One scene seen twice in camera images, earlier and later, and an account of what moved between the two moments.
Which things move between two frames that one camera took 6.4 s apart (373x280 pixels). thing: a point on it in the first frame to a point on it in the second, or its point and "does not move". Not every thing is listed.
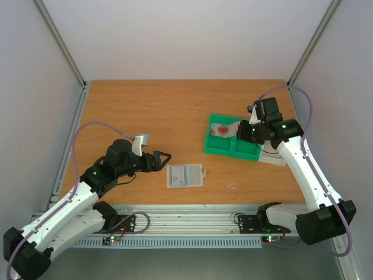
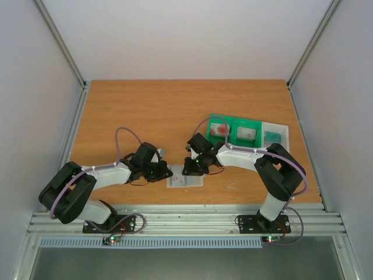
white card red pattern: [178, 175] does not move
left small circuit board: [106, 240] does not move
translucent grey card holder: [185, 175] does not move
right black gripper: [242, 134] to [193, 168]
